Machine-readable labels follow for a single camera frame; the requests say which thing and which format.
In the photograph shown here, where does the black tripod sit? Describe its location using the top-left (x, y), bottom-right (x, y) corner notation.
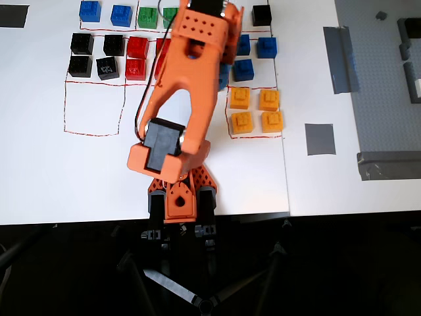
top-left (116, 219), bottom-right (290, 316)

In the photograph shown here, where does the black Lego block stack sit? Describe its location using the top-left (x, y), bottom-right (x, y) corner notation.
top-left (103, 34), bottom-right (126, 57)
top-left (68, 55), bottom-right (93, 78)
top-left (251, 4), bottom-right (273, 27)
top-left (95, 56), bottom-right (120, 82)
top-left (70, 32), bottom-right (95, 56)

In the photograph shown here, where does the orange Lego block stack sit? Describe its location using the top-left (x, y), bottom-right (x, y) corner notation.
top-left (261, 111), bottom-right (284, 134)
top-left (232, 111), bottom-right (255, 135)
top-left (258, 88), bottom-right (280, 112)
top-left (229, 86), bottom-right (251, 110)

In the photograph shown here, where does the grey duct tape strip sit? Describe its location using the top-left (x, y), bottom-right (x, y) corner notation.
top-left (357, 150), bottom-right (421, 182)
top-left (323, 25), bottom-right (361, 95)

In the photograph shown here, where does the angled grey Lego wall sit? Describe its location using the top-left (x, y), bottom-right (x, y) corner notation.
top-left (397, 17), bottom-right (421, 44)

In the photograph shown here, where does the blue Lego block stack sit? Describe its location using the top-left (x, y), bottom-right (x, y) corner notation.
top-left (237, 34), bottom-right (251, 56)
top-left (232, 58), bottom-right (255, 82)
top-left (257, 36), bottom-right (278, 59)
top-left (110, 4), bottom-right (134, 28)
top-left (78, 1), bottom-right (102, 23)

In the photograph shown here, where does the red Lego block stack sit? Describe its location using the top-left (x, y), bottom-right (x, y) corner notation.
top-left (124, 58), bottom-right (147, 82)
top-left (126, 36), bottom-right (149, 60)
top-left (153, 54), bottom-right (167, 82)
top-left (155, 38), bottom-right (172, 57)

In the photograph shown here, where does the grey Lego baseplate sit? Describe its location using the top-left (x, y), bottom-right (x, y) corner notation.
top-left (334, 0), bottom-right (421, 155)

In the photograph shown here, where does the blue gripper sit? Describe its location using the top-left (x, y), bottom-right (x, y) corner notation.
top-left (216, 63), bottom-right (232, 92)

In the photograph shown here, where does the grey tape marker patch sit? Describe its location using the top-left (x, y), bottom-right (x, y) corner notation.
top-left (305, 123), bottom-right (337, 156)

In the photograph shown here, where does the long grey Lego wall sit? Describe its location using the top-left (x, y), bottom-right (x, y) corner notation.
top-left (403, 61), bottom-right (421, 105)

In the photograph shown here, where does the thin servo cable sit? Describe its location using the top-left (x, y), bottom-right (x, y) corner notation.
top-left (134, 0), bottom-right (175, 144)

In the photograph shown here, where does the green Lego block stack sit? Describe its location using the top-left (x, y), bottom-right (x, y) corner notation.
top-left (162, 7), bottom-right (180, 30)
top-left (137, 6), bottom-right (159, 30)

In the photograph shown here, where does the black table clamp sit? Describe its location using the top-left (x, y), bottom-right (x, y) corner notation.
top-left (195, 186), bottom-right (218, 238)
top-left (141, 190), bottom-right (166, 241)

